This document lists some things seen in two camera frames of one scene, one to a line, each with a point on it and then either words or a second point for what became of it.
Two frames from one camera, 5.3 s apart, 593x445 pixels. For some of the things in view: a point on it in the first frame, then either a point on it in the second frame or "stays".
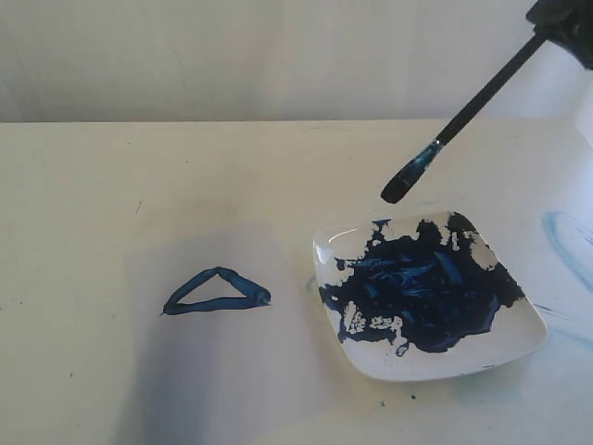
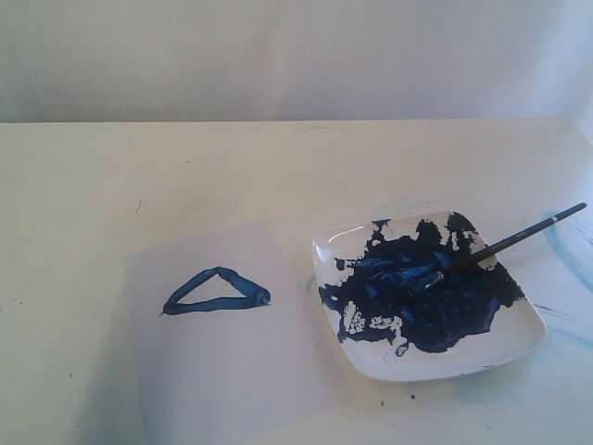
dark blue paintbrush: [488, 94] → [485, 252]
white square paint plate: [420, 296] stays
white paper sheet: [225, 341] stays
